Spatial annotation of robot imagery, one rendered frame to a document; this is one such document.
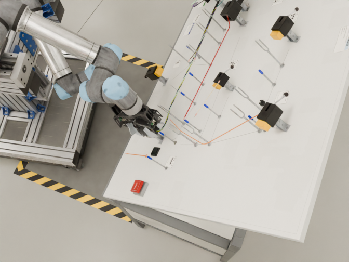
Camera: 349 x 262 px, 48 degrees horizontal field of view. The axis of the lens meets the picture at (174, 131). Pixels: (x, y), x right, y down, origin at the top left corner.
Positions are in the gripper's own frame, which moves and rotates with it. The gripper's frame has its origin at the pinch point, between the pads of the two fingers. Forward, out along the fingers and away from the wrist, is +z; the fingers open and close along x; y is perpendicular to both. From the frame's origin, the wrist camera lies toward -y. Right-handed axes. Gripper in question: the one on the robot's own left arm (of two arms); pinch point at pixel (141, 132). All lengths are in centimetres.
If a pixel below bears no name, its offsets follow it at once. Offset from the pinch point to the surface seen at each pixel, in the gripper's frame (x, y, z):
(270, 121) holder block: 53, 49, -4
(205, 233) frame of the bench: 4, 17, 50
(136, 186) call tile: -4.5, 25.3, 9.0
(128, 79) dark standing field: -34, -129, 9
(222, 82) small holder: 42.7, 14.7, -8.3
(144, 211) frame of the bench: -17.4, 9.3, 31.2
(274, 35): 66, 19, -16
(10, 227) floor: -133, -46, 35
